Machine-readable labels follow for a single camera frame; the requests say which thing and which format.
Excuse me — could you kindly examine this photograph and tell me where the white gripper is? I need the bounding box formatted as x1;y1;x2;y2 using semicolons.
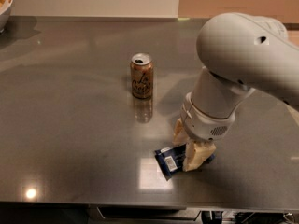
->
173;92;235;172

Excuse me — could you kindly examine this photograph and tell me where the blue rxbar blueberry wrapper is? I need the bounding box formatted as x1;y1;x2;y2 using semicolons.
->
155;143;215;179

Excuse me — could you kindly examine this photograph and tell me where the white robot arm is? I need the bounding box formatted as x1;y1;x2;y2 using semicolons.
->
173;13;299;172

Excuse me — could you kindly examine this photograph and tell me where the gold LaCroix can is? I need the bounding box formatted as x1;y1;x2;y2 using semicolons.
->
130;53;153;99

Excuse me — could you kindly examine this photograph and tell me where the white bowl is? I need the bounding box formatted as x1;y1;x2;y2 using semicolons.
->
0;0;13;33

